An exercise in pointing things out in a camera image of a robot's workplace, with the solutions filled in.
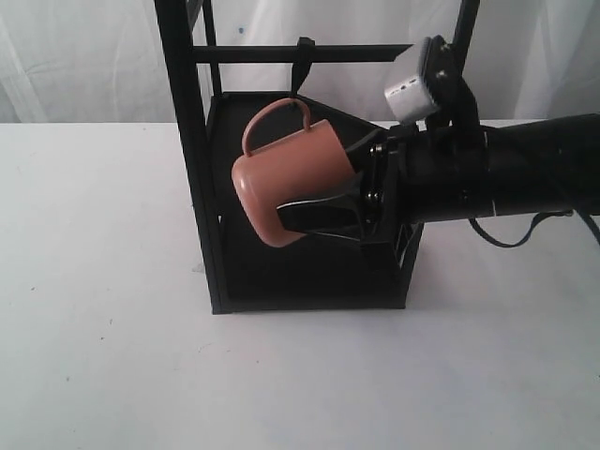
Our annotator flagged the black cable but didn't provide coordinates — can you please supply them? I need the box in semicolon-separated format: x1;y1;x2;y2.
468;205;600;248

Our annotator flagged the black shelf rack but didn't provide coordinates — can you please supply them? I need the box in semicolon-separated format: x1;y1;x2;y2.
153;0;482;315

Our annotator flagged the pink ceramic mug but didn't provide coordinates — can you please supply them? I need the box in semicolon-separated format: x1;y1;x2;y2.
231;97;355;248

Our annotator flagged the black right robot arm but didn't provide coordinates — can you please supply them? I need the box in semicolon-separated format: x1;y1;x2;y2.
277;114;599;271

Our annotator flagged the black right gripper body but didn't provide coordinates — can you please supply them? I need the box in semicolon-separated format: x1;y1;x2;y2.
355;126;423;272

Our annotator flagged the white backdrop curtain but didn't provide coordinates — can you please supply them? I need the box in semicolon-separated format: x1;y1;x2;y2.
1;1;599;123

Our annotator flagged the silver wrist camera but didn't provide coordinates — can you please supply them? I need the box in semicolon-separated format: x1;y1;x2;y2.
383;36;461;125

